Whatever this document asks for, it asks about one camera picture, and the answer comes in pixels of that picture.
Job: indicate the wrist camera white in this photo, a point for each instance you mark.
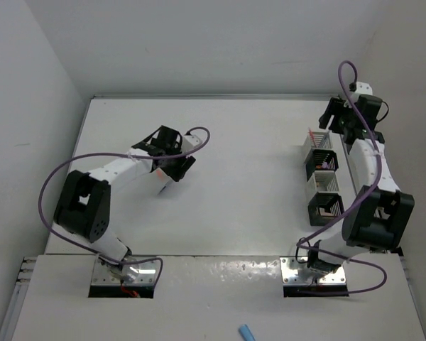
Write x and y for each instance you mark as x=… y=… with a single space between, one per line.
x=190 y=142
x=357 y=89

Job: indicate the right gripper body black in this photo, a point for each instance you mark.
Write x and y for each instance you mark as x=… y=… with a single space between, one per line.
x=343 y=118

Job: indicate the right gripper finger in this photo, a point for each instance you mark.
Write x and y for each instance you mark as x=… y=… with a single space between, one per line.
x=323 y=121
x=332 y=107

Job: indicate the metal base plate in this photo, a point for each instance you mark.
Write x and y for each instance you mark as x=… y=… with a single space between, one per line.
x=296 y=274
x=104 y=274

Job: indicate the white slotted container far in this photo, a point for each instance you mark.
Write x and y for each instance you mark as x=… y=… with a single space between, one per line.
x=307 y=146

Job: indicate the white slotted container near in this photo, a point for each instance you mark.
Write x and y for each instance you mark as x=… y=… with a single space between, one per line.
x=324 y=181

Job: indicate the white slotted container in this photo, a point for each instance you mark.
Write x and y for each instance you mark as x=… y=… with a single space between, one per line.
x=324 y=181
x=307 y=146

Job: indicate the blue white pen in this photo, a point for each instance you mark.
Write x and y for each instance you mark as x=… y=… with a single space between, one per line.
x=325 y=142

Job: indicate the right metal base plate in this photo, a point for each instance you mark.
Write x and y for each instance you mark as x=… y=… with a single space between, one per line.
x=296 y=274

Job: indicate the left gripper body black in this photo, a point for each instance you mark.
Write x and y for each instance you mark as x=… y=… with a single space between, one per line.
x=175 y=166

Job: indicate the black mesh container far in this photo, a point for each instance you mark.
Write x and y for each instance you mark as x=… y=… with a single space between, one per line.
x=317 y=157

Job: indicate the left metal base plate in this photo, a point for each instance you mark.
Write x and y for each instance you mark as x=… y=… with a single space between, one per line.
x=104 y=274

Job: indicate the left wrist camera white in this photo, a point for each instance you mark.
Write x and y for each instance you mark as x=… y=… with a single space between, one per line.
x=190 y=142

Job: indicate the red orange pen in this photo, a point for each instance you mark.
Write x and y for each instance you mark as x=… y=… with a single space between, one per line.
x=312 y=138

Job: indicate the blue marker on ledge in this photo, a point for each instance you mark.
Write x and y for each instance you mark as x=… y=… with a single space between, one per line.
x=245 y=333

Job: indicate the black hexagonal mesh container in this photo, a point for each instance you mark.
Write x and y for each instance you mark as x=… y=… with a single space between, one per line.
x=324 y=207

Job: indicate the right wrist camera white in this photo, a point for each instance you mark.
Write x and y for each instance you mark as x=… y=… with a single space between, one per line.
x=357 y=89

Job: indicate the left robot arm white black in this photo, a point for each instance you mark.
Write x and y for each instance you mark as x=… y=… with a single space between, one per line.
x=83 y=208

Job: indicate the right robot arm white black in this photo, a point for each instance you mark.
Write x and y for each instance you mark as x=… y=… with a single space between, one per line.
x=381 y=211

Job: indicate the dark blue clear pen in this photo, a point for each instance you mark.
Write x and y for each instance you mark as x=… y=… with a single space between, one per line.
x=164 y=187

